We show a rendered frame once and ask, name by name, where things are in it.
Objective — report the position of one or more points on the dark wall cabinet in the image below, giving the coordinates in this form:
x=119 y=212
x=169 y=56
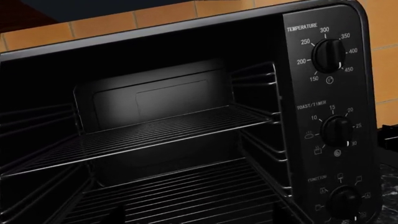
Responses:
x=102 y=9

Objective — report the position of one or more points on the black timer knob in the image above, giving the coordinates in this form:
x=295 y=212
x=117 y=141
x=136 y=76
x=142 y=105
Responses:
x=337 y=131

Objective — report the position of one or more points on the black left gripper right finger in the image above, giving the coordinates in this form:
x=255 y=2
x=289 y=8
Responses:
x=284 y=215

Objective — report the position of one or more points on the black temperature knob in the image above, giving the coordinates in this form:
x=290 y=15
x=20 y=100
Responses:
x=329 y=56

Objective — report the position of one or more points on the black toaster oven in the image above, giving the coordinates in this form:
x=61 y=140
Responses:
x=311 y=93

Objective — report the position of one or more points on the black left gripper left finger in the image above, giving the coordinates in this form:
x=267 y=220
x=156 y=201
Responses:
x=119 y=215

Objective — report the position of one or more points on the black countertop appliance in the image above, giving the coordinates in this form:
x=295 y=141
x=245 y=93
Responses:
x=389 y=137

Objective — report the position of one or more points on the black function knob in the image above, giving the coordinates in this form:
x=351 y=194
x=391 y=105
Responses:
x=345 y=202

